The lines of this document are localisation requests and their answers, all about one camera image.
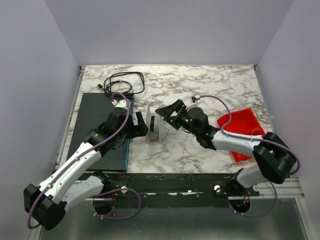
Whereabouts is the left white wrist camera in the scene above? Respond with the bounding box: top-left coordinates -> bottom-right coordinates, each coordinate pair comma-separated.
111,99 -> 131,110

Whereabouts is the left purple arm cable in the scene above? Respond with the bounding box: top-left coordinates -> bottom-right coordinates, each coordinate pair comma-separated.
26,92 -> 131,230

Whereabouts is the dark notebook blue spine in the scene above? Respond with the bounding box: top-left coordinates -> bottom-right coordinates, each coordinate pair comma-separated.
67,93 -> 130,173

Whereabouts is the black coiled cable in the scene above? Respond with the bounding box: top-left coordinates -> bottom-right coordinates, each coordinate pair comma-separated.
97,72 -> 145,99

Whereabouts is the red plastic bin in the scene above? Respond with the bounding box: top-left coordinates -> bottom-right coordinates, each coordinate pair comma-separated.
216,108 -> 266,163

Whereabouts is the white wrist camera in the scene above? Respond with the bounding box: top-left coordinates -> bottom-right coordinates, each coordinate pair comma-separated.
111,99 -> 131,110
189,95 -> 201,105

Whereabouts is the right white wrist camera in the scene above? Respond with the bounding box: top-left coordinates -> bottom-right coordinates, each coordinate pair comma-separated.
189,95 -> 201,105

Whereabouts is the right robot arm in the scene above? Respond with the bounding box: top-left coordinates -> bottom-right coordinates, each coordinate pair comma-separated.
155,99 -> 298,189

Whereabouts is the grey plastic cable spool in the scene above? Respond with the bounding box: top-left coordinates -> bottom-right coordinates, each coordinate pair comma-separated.
145,102 -> 165,144

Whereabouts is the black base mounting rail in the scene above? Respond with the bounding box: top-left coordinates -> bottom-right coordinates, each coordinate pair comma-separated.
92,171 -> 260,210

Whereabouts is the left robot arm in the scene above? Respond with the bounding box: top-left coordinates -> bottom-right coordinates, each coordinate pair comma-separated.
23,101 -> 149,231

